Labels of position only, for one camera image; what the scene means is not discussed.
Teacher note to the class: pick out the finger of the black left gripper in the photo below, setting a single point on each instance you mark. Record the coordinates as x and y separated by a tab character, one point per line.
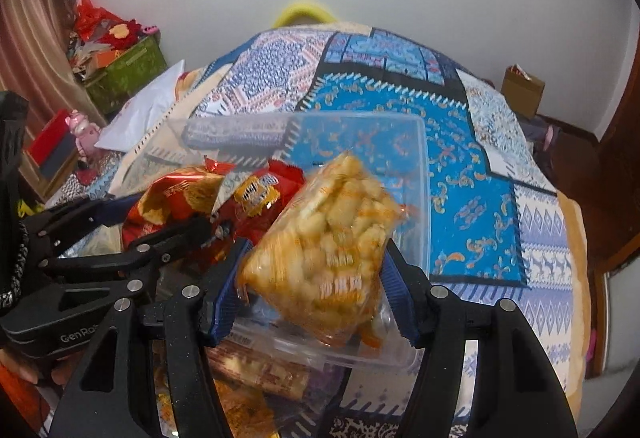
155	250
52	232

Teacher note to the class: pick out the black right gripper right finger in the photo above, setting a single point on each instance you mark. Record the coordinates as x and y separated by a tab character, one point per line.
516	393

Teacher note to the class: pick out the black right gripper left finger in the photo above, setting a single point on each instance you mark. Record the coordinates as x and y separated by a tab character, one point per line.
112	391

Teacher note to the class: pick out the red orange snack bag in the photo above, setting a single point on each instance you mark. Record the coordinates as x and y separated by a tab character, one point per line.
175	197

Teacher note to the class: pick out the biscuit pack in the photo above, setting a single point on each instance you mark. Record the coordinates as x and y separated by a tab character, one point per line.
260	371

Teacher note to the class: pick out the puffed snack clear bag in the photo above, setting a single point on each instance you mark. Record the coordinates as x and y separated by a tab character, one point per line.
319	263

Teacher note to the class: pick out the clear plastic storage box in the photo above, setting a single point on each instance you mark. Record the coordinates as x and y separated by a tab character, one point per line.
391	147

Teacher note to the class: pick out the left hand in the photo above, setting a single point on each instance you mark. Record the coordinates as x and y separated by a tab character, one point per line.
27	370

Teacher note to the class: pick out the red box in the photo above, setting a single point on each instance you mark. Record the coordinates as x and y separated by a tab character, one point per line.
53	146

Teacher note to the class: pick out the pink plush toy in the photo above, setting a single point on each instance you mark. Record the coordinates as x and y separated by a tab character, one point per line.
86	135

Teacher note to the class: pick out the snack pile on bed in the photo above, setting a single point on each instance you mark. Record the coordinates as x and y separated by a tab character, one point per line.
253	413

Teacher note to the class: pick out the white pillow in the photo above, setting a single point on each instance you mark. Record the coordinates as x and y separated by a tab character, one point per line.
141	112

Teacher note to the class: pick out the green storage box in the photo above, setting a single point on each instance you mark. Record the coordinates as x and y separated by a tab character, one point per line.
111	87

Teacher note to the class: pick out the patterned blue bed quilt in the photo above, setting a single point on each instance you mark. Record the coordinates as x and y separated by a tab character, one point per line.
489	236

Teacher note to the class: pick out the red plush flower toy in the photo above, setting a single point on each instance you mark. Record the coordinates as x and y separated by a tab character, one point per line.
122	36

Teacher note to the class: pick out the striped brown curtain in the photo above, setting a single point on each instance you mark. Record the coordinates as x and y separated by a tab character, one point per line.
34	41

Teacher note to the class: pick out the brown wooden door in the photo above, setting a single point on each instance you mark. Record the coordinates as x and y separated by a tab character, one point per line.
613	223

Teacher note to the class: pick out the yellow hoop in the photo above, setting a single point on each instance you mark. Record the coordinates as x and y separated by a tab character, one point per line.
303	12

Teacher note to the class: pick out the small cardboard box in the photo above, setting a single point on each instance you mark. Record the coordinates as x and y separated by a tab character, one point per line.
522	91

